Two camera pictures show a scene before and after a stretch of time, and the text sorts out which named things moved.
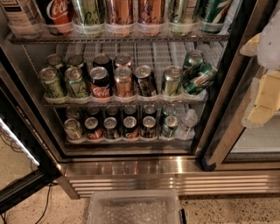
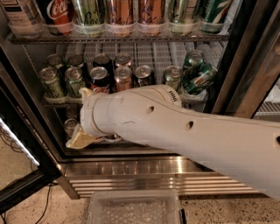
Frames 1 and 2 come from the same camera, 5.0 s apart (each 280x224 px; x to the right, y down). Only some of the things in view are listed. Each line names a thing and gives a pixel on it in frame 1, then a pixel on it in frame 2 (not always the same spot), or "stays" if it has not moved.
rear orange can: [122, 59] stays
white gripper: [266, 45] → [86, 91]
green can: [50, 79] stays
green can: [75, 60] stays
